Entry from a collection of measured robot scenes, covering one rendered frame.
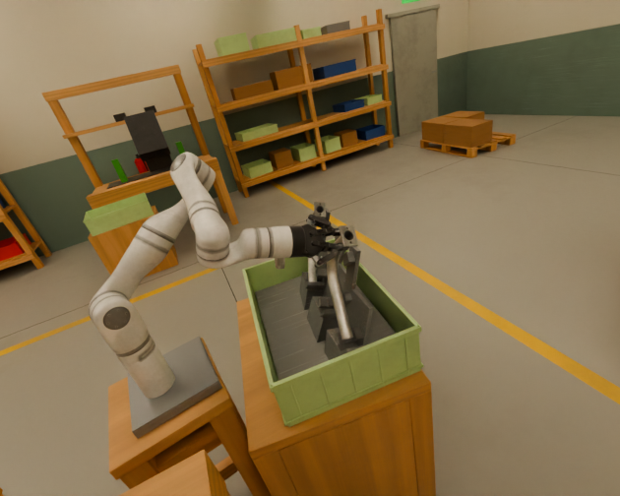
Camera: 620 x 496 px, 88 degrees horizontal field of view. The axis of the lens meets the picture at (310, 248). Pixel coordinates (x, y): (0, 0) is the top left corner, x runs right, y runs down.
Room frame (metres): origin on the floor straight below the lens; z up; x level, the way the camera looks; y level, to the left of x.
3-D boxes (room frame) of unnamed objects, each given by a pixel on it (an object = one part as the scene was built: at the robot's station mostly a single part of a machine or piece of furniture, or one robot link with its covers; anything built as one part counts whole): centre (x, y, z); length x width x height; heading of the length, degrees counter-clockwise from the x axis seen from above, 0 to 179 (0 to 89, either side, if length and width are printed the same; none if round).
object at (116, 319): (0.71, 0.53, 1.13); 0.09 x 0.09 x 0.17; 39
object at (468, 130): (5.16, -2.86, 0.22); 1.20 x 0.81 x 0.44; 13
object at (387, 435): (0.87, 0.07, 0.39); 0.68 x 0.52 x 0.79; 8
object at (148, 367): (0.71, 0.53, 0.97); 0.09 x 0.09 x 0.17; 32
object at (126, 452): (0.71, 0.53, 0.83); 0.32 x 0.32 x 0.04; 25
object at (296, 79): (5.89, -0.51, 1.12); 3.01 x 0.54 x 2.23; 108
